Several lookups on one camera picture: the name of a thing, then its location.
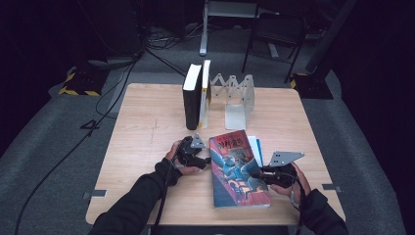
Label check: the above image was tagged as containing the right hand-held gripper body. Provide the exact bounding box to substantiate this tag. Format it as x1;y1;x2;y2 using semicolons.
261;151;305;189

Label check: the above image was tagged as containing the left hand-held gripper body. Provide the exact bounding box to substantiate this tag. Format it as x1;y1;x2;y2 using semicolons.
175;132;208;168

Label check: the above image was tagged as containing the red and blue illustrated book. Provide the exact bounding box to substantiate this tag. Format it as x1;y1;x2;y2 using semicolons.
208;129;272;210

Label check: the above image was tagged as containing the black hardcover book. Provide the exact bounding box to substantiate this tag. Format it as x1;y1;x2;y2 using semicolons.
181;63;204;131

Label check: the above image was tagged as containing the metal expandable book rack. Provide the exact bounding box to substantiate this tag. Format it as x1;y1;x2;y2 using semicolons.
208;72;256;131

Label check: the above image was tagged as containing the yellow book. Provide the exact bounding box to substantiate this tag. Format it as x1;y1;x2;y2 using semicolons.
198;59;212;129

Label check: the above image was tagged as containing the person's left hand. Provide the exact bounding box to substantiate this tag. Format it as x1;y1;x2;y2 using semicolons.
164;140;202;175

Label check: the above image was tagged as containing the person's right hand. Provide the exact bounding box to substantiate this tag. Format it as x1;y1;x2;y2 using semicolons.
270;164;312;205

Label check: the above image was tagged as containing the grey tape strip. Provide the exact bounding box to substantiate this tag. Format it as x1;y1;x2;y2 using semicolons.
321;184;343;194
82;189;108;200

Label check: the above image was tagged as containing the yellow black striped stand base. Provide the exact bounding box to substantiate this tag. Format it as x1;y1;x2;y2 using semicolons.
289;71;335;101
58;65;109;97

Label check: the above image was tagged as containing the black chair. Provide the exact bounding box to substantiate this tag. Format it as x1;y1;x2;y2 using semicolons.
241;11;309;84

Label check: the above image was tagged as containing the dark slanted pole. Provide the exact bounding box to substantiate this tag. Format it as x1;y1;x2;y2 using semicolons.
304;0;358;74

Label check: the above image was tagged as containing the right hand-held gripper cable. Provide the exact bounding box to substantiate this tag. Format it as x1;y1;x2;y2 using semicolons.
291;175;308;235

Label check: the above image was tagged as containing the hand-held gripper cable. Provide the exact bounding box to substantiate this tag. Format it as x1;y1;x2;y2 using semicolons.
291;175;308;235
151;160;174;235

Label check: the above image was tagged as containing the left hand-held gripper cable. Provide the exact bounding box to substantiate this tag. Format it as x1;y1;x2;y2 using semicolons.
151;160;174;235

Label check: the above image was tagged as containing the bundle of floor cables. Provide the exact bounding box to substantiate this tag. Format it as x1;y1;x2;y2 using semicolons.
145;23;204;52

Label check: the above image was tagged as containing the grey metal desk frame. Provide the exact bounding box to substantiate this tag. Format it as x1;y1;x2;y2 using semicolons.
199;0;260;57

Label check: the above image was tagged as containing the long black floor cable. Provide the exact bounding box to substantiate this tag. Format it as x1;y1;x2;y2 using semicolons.
13;58;138;235

